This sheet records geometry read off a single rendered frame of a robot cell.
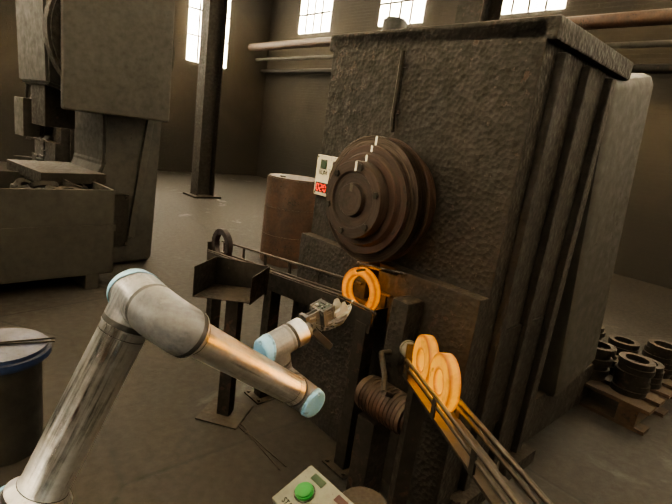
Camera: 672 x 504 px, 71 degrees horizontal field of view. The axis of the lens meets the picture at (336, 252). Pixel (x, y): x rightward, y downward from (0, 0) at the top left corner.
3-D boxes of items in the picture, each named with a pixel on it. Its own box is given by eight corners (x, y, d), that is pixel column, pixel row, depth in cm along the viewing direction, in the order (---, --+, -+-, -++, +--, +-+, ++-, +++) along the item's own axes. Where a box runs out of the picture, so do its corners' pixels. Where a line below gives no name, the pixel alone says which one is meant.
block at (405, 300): (399, 351, 183) (410, 293, 177) (415, 360, 177) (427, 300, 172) (380, 357, 176) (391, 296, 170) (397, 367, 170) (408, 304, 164)
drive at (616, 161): (463, 339, 352) (517, 91, 311) (598, 401, 286) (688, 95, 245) (367, 372, 282) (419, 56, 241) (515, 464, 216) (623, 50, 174)
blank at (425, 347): (426, 328, 151) (415, 327, 151) (443, 345, 136) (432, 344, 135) (419, 374, 153) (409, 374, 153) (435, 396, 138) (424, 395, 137)
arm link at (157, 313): (173, 296, 96) (335, 394, 144) (148, 275, 105) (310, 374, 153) (136, 344, 94) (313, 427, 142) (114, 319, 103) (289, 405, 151)
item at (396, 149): (330, 244, 203) (345, 132, 192) (416, 277, 170) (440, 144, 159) (319, 245, 199) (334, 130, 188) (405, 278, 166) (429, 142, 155)
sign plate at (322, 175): (316, 193, 221) (321, 154, 217) (355, 204, 203) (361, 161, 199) (312, 193, 220) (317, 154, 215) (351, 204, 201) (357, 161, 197)
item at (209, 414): (205, 394, 236) (216, 256, 220) (254, 407, 231) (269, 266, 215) (184, 416, 217) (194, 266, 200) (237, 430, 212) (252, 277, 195)
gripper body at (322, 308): (337, 304, 156) (308, 320, 149) (339, 326, 160) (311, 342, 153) (322, 297, 162) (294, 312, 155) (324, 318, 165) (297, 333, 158)
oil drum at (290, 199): (292, 251, 540) (301, 173, 519) (326, 266, 499) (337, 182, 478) (247, 255, 500) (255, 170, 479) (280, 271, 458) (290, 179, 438)
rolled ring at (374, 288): (378, 275, 178) (384, 274, 180) (345, 262, 191) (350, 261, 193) (370, 321, 182) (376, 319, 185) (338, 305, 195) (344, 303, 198)
